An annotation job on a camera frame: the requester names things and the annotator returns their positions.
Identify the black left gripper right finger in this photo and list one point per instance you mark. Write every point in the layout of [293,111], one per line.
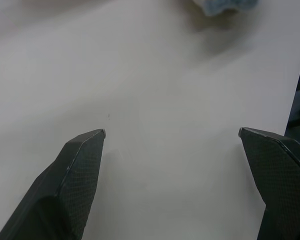
[282,182]

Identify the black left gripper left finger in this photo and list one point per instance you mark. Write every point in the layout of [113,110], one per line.
[65,190]

